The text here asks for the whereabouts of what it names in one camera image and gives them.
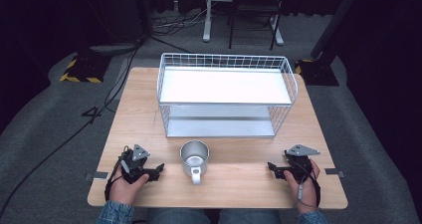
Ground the long black floor cable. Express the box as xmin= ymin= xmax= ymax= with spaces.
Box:
xmin=0 ymin=39 xmax=144 ymax=218

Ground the person's right hand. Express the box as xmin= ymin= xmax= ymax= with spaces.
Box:
xmin=283 ymin=159 xmax=321 ymax=215

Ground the black wrist strap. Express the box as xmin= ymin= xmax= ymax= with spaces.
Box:
xmin=104 ymin=145 xmax=131 ymax=202

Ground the silver metal cup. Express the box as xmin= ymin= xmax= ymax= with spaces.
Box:
xmin=179 ymin=139 xmax=211 ymax=186

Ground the black slanted stand pole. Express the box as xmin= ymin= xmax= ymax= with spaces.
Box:
xmin=310 ymin=0 xmax=364 ymax=61

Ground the bundle of floor cables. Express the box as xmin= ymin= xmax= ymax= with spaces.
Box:
xmin=151 ymin=2 xmax=220 ymax=38

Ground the white wire shelf rack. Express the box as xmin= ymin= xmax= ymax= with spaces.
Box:
xmin=155 ymin=52 xmax=300 ymax=139

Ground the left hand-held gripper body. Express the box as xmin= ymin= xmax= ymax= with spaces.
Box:
xmin=118 ymin=143 xmax=152 ymax=185

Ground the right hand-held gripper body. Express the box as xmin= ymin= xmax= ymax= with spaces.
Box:
xmin=282 ymin=143 xmax=321 ymax=182

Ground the person's left hand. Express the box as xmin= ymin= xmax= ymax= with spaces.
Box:
xmin=108 ymin=171 xmax=150 ymax=207

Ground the black folding chair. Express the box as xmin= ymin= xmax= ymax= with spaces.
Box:
xmin=227 ymin=0 xmax=289 ymax=52

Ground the grey tape strip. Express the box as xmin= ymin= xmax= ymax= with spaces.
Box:
xmin=84 ymin=170 xmax=109 ymax=181
xmin=323 ymin=167 xmax=346 ymax=179

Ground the black cable with grey plug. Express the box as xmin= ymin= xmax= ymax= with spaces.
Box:
xmin=289 ymin=159 xmax=322 ymax=210

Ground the black yellow striped stand base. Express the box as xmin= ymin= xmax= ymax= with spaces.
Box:
xmin=59 ymin=51 xmax=112 ymax=85
xmin=294 ymin=58 xmax=340 ymax=87

